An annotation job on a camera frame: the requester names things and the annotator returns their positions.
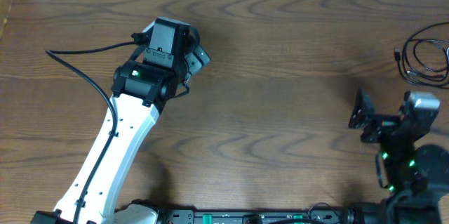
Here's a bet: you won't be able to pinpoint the black usb cable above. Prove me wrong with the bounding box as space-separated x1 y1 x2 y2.
393 20 449 88

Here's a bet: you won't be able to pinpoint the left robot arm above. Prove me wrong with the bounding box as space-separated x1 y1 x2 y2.
32 17 210 223

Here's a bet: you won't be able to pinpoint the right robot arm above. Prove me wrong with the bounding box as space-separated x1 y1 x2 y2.
340 88 448 223

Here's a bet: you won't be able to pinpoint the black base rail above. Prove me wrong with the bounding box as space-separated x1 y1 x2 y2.
113 199 359 224

